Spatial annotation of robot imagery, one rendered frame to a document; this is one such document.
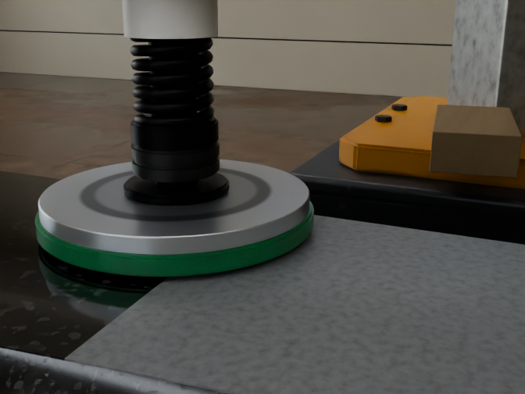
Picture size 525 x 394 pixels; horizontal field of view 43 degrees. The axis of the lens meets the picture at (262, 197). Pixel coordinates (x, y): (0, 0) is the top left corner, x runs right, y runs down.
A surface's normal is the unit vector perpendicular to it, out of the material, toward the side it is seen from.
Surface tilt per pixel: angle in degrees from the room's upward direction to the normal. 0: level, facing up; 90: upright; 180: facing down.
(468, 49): 90
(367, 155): 90
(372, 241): 0
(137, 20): 90
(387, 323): 0
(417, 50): 90
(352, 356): 0
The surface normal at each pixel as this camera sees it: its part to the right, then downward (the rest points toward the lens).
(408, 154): -0.40, 0.27
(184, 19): 0.37, 0.28
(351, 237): 0.00, -0.95
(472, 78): -0.99, 0.03
